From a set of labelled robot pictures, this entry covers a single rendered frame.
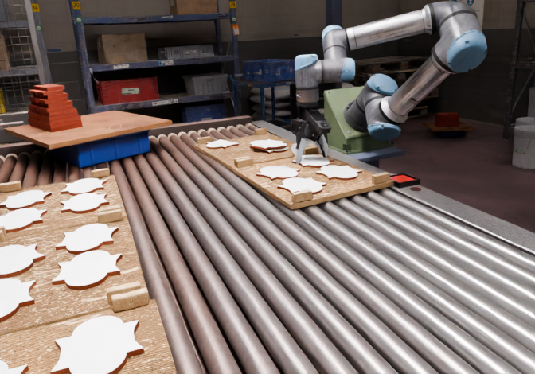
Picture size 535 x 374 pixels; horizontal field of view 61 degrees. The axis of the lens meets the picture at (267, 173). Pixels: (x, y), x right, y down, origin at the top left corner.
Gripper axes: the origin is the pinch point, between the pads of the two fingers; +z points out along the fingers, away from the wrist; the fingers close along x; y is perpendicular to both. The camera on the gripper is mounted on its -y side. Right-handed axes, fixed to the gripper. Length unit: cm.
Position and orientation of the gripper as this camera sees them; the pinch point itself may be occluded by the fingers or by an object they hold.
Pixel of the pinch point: (312, 160)
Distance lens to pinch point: 157.8
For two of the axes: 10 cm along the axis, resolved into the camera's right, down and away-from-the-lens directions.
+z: 0.6, 9.6, 2.8
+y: -4.4, -2.3, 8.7
